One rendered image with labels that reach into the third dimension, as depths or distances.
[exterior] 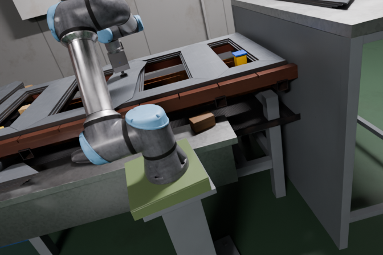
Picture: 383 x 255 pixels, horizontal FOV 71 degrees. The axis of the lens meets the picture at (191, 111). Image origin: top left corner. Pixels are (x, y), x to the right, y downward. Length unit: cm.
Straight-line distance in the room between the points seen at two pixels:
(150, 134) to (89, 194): 71
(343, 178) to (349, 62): 48
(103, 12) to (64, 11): 12
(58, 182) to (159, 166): 50
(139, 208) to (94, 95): 36
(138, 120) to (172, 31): 320
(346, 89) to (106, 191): 110
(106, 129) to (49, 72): 320
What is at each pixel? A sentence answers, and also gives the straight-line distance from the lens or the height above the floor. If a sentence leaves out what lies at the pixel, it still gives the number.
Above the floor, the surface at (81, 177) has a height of 68.
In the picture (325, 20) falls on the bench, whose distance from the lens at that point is 105.
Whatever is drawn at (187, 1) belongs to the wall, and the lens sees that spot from 394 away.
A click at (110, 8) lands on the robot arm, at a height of 124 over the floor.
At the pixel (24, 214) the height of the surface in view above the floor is 46.
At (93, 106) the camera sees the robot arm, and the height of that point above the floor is 100.
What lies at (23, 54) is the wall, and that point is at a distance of 398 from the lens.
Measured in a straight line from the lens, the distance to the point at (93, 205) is 147.
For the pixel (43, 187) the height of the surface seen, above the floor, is 68.
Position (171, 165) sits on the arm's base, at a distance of 84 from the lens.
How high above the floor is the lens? 129
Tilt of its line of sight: 27 degrees down
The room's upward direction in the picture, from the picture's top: 14 degrees counter-clockwise
